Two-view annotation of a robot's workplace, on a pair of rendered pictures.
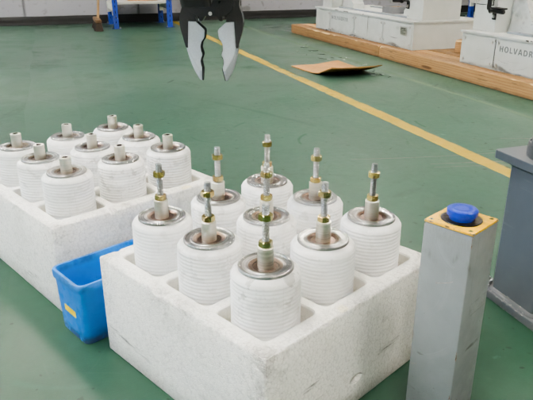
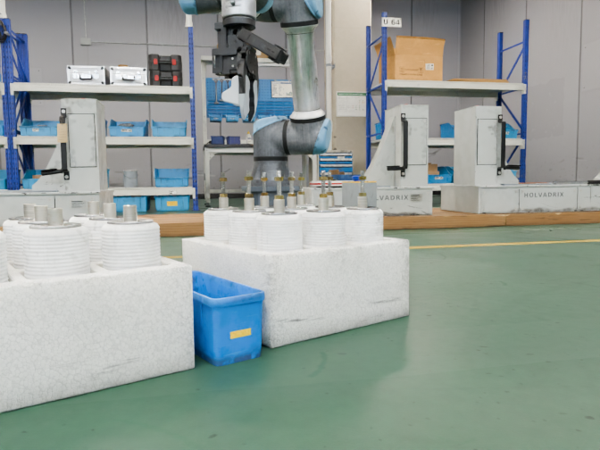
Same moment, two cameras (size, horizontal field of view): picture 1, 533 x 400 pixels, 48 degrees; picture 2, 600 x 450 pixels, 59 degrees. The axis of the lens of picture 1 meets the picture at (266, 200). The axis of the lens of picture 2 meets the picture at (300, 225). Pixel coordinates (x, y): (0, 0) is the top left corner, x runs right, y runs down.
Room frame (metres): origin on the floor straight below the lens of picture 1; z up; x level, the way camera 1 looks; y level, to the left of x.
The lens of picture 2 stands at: (0.69, 1.24, 0.32)
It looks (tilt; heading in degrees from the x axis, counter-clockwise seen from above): 5 degrees down; 278
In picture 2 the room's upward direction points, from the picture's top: 1 degrees counter-clockwise
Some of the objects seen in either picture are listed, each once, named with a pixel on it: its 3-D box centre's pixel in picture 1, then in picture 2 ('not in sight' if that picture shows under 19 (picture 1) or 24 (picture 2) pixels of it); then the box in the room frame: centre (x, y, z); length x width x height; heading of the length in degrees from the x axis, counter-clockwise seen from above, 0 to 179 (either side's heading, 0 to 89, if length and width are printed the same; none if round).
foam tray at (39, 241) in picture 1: (100, 214); (46, 312); (1.27, 0.38, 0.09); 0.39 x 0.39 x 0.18; 43
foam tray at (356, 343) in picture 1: (266, 304); (292, 276); (0.88, 0.00, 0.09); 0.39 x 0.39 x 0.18; 45
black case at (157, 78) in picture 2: not in sight; (166, 81); (2.91, -4.41, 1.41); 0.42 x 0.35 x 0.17; 111
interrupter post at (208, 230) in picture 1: (208, 230); (323, 204); (0.79, 0.08, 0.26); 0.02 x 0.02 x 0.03
